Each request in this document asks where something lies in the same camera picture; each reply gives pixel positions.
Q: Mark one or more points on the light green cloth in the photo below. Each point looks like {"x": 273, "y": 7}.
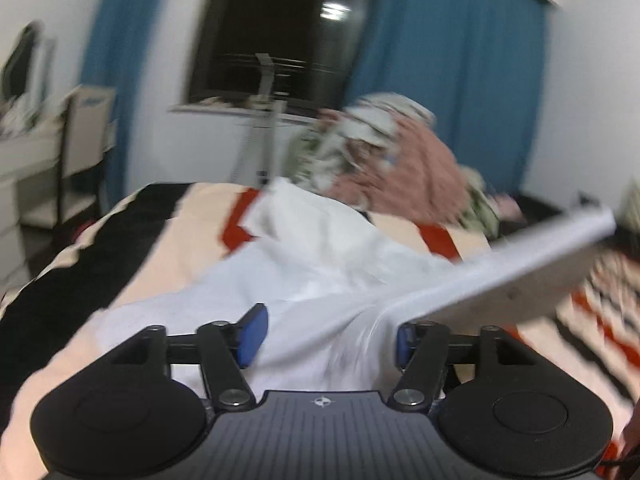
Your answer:
{"x": 477, "y": 205}

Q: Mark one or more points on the green patterned cloth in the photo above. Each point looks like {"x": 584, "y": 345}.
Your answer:
{"x": 310, "y": 155}

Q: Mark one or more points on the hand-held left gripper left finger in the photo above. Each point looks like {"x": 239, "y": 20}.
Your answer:
{"x": 252, "y": 332}

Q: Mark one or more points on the grey white crumpled cloth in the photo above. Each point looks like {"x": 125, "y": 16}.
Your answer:
{"x": 380, "y": 120}

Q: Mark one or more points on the blue curtain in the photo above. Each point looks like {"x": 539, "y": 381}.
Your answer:
{"x": 120, "y": 50}
{"x": 450, "y": 50}

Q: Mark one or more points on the striped blanket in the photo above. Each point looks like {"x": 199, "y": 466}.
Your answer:
{"x": 165, "y": 240}

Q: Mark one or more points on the white desk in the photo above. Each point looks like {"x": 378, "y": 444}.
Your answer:
{"x": 20, "y": 160}

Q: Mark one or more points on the white garment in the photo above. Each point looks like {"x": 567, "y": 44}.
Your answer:
{"x": 310, "y": 260}

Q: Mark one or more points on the dark window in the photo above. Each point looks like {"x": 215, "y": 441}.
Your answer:
{"x": 260, "y": 20}

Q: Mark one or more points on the metal stand rack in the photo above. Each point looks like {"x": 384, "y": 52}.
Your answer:
{"x": 270, "y": 110}

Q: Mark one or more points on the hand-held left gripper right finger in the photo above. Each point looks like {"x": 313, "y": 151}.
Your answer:
{"x": 405, "y": 344}

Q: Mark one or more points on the beige chair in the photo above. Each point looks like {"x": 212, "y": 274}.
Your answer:
{"x": 87, "y": 130}

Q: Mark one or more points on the pink fluffy blanket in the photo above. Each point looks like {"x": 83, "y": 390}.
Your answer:
{"x": 420, "y": 170}

